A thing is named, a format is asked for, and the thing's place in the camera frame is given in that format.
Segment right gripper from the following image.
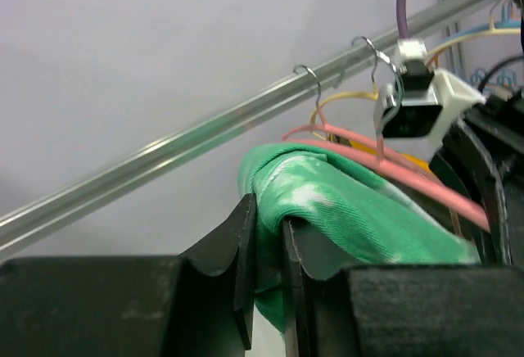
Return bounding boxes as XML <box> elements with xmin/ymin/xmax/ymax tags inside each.
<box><xmin>429</xmin><ymin>88</ymin><xmax>523</xmax><ymax>265</ymax></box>

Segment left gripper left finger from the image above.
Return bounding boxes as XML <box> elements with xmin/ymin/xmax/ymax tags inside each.
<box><xmin>1</xmin><ymin>194</ymin><xmax>257</xmax><ymax>356</ymax></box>

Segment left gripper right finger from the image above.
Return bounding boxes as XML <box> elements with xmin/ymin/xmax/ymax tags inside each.
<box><xmin>282</xmin><ymin>219</ymin><xmax>523</xmax><ymax>356</ymax></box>

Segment pink hanger with green trousers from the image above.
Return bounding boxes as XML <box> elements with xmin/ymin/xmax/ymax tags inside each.
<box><xmin>284</xmin><ymin>38</ymin><xmax>490</xmax><ymax>232</ymax></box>

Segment green tie-dye trousers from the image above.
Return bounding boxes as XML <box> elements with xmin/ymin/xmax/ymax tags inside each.
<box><xmin>237</xmin><ymin>142</ymin><xmax>480</xmax><ymax>332</ymax></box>

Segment camouflage yellow trousers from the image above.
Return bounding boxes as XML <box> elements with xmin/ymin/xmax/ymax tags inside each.
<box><xmin>330</xmin><ymin>133</ymin><xmax>431</xmax><ymax>174</ymax></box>

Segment cream hanger with camouflage trousers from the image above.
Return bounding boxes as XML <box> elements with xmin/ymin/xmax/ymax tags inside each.
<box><xmin>309</xmin><ymin>35</ymin><xmax>410</xmax><ymax>145</ymax></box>

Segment pink hanger with blue trousers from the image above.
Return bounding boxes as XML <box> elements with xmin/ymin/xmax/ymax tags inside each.
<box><xmin>282</xmin><ymin>64</ymin><xmax>435</xmax><ymax>178</ymax></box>

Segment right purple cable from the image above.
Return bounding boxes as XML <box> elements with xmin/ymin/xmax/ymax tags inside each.
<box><xmin>396</xmin><ymin>0</ymin><xmax>414</xmax><ymax>43</ymax></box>

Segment right aluminium frame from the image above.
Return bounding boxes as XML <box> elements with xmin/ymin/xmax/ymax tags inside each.
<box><xmin>437</xmin><ymin>0</ymin><xmax>466</xmax><ymax>75</ymax></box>

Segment aluminium hanging rail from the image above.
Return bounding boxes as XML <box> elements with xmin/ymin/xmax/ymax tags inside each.
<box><xmin>1</xmin><ymin>0</ymin><xmax>490</xmax><ymax>260</ymax></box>

